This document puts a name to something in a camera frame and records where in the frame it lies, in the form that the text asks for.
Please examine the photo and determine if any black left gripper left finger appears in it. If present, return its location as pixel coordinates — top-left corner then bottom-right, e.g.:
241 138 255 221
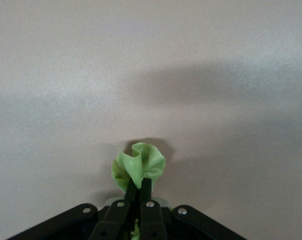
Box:
89 179 138 240

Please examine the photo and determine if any green lettuce leaf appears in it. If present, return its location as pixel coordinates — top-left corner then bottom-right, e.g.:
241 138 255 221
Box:
111 142 166 240

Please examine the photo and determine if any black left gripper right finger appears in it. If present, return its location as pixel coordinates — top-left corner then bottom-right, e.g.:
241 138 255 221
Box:
140 177 168 240

